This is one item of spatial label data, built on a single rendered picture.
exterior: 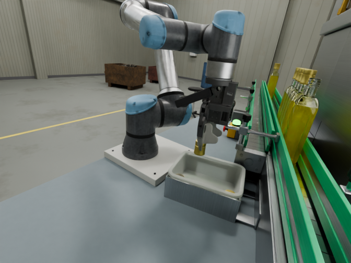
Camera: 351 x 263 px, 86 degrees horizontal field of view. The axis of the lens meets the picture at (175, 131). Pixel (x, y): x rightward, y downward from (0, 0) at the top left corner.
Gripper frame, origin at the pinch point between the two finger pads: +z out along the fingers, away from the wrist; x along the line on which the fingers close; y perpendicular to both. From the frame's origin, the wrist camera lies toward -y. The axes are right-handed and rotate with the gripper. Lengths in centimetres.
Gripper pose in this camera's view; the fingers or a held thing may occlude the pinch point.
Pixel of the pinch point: (200, 143)
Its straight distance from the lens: 59.2
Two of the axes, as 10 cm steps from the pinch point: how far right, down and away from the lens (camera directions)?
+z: -0.9, 9.2, 3.8
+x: 4.0, -3.2, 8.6
